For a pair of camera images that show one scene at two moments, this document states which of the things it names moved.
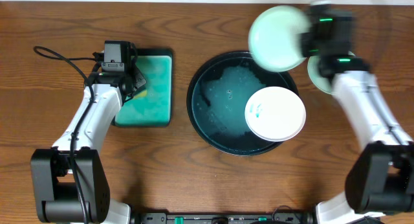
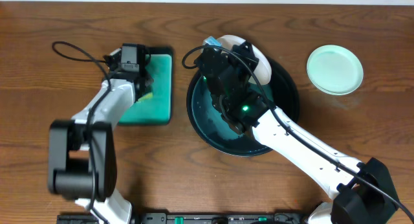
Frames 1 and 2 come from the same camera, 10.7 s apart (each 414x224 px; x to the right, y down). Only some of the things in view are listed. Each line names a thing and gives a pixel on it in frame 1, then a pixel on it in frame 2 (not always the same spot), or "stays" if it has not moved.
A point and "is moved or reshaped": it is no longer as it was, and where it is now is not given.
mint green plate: (273, 38) is moved or reshaped
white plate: (275, 114) → (262, 72)
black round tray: (217, 98) stays
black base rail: (223, 217) stays
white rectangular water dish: (155, 107) stays
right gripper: (303, 40) → (237, 59)
